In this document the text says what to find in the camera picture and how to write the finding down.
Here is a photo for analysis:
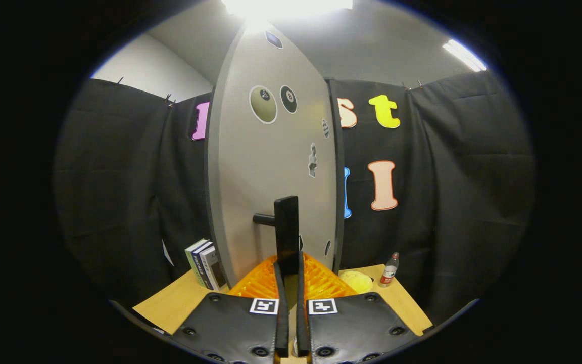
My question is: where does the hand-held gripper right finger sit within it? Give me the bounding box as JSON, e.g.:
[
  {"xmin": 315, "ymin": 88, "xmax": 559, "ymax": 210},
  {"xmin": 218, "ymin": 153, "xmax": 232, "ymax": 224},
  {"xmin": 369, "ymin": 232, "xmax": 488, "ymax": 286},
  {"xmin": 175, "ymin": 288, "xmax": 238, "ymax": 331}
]
[{"xmin": 296, "ymin": 251, "xmax": 418, "ymax": 364}]

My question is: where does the small bottle with red label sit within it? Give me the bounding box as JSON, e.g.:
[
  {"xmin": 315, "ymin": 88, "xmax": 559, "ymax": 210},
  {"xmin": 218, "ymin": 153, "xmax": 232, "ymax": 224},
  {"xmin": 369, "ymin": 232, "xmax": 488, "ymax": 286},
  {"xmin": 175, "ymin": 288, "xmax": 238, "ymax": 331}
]
[{"xmin": 378, "ymin": 252, "xmax": 400, "ymax": 288}]

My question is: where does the dark blue book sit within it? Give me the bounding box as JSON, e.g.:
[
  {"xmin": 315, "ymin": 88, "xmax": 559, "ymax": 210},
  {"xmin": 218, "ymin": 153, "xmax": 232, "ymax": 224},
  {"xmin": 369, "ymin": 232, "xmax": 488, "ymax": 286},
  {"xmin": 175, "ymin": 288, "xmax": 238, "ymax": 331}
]
[{"xmin": 191, "ymin": 243, "xmax": 216, "ymax": 290}]

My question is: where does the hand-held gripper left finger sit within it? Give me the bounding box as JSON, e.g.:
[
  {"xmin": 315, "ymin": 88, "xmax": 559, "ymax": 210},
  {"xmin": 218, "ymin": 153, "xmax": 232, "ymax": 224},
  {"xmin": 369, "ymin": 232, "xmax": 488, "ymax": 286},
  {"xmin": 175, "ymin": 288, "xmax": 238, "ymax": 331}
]
[{"xmin": 172, "ymin": 253, "xmax": 290, "ymax": 364}]

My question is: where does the black backdrop cloth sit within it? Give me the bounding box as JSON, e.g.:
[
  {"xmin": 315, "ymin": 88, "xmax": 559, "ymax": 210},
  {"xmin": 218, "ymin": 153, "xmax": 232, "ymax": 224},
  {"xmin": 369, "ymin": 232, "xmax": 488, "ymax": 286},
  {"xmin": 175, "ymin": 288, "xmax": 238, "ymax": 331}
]
[{"xmin": 54, "ymin": 71, "xmax": 537, "ymax": 324}]

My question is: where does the dark grey shoe cabinet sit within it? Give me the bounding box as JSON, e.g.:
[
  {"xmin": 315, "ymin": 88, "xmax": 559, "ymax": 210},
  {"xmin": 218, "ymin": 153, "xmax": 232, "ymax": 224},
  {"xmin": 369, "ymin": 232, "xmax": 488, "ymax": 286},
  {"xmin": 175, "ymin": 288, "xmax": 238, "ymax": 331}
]
[{"xmin": 325, "ymin": 77, "xmax": 347, "ymax": 274}]

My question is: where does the long ceiling light strip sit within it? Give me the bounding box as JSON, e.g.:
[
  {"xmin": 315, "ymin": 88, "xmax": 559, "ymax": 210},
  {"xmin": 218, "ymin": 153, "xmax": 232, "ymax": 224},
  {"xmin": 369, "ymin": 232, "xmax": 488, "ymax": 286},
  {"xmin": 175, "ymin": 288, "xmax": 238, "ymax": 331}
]
[{"xmin": 442, "ymin": 39, "xmax": 487, "ymax": 72}]

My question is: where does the white and green book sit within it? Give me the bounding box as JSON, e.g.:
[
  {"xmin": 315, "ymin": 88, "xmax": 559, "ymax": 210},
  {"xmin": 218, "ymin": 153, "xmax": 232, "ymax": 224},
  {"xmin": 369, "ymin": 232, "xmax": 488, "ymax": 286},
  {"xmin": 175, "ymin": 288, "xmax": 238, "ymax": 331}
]
[{"xmin": 185, "ymin": 239, "xmax": 211, "ymax": 289}]

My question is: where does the square ceiling light panel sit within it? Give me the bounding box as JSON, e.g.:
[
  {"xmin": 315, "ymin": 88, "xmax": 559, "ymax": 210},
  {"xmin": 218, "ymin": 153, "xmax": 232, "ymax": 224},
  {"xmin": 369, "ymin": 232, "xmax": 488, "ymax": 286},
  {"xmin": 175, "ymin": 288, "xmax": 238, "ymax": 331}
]
[{"xmin": 220, "ymin": 0, "xmax": 354, "ymax": 23}]

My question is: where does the yellow round bun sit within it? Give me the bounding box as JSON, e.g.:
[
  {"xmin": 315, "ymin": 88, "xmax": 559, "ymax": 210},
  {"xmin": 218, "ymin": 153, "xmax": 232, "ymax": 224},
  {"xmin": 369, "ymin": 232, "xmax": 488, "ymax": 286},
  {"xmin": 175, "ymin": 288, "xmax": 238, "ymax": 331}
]
[{"xmin": 339, "ymin": 270, "xmax": 374, "ymax": 295}]

